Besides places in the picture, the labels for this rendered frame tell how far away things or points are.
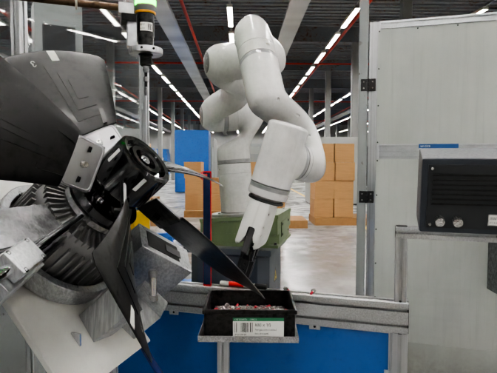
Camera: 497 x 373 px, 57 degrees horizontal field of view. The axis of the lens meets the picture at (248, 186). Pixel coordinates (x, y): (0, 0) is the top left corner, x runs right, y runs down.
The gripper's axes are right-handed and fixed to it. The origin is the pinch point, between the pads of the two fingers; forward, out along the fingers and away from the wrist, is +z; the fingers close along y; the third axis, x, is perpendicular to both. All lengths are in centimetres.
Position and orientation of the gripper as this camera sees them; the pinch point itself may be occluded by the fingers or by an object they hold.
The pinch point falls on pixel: (245, 267)
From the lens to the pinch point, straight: 98.5
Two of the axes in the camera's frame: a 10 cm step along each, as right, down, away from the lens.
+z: -2.9, 9.5, 1.2
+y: -2.8, 0.4, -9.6
